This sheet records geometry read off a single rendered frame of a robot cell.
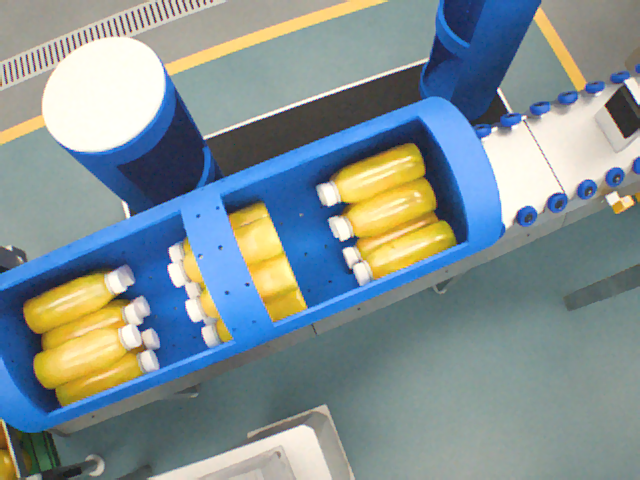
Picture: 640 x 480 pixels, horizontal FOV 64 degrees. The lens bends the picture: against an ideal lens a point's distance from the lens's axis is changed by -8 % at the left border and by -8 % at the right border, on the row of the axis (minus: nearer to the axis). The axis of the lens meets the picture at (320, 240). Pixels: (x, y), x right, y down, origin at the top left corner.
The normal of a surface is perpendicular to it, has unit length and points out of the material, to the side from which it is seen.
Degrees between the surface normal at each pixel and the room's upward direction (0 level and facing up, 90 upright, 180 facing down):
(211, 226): 11
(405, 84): 0
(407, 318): 0
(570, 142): 0
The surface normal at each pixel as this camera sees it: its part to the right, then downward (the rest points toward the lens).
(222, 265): 0.06, -0.05
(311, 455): -0.04, -0.25
